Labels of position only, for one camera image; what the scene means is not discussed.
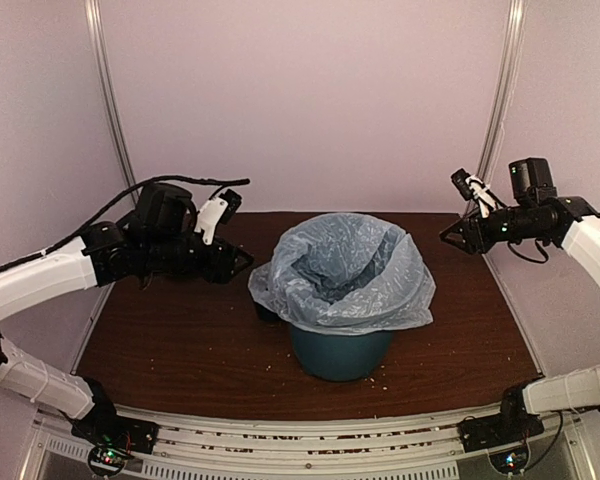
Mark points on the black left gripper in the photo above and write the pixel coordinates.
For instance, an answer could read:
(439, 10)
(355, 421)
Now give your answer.
(217, 269)

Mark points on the translucent blue trash bag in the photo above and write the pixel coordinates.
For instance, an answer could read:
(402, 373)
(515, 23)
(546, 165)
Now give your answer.
(346, 274)

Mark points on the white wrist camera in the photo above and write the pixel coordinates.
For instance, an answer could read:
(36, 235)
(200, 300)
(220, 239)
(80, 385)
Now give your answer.
(472, 188)
(217, 210)

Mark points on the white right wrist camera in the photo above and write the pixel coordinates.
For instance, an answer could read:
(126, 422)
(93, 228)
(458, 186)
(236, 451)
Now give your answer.
(472, 188)

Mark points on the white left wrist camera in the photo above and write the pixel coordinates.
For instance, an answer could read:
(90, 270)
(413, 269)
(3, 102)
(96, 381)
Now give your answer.
(217, 210)

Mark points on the aluminium front rail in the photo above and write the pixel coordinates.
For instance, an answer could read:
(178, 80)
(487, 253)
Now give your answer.
(424, 446)

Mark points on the teal plastic trash bin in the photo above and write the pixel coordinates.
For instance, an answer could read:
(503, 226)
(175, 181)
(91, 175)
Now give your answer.
(339, 358)

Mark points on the aluminium corner post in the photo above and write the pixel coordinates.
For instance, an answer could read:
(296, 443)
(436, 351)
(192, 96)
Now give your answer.
(98, 41)
(505, 86)

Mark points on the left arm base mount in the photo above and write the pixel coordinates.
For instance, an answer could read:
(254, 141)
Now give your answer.
(116, 442)

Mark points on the aluminium corner post left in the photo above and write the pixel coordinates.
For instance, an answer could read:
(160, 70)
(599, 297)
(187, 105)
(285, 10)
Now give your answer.
(98, 41)

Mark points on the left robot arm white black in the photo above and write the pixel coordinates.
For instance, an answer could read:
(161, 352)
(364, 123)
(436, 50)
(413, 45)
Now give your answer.
(162, 226)

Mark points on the dark blue mug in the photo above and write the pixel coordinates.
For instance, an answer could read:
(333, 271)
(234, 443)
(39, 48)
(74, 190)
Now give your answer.
(266, 315)

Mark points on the aluminium corner post right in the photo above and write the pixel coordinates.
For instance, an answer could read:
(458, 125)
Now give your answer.
(505, 86)

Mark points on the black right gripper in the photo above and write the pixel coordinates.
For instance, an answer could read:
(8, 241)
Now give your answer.
(482, 245)

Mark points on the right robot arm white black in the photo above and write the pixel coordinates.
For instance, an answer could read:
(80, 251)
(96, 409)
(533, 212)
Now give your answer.
(546, 250)

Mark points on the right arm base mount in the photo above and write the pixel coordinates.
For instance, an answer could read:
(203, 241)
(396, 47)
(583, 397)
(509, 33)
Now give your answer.
(504, 441)

